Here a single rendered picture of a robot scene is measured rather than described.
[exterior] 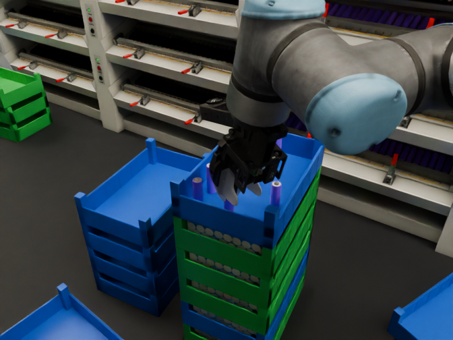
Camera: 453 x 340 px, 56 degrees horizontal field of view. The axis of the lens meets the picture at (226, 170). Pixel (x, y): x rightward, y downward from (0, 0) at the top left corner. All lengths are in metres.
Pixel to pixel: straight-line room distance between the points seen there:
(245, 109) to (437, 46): 0.23
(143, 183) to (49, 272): 0.38
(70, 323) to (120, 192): 0.35
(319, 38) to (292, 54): 0.03
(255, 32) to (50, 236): 1.09
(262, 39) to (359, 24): 0.79
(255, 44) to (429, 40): 0.18
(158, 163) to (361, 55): 0.87
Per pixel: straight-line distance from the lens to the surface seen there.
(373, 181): 1.35
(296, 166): 0.94
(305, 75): 0.44
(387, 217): 1.46
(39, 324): 1.22
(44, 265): 1.36
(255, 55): 0.50
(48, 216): 1.53
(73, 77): 2.06
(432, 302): 1.29
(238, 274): 0.84
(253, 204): 0.82
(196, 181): 0.77
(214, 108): 0.66
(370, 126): 0.44
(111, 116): 1.91
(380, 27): 1.25
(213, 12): 1.43
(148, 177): 1.19
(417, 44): 0.51
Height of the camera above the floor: 0.92
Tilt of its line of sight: 34 degrees down
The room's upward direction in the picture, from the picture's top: straight up
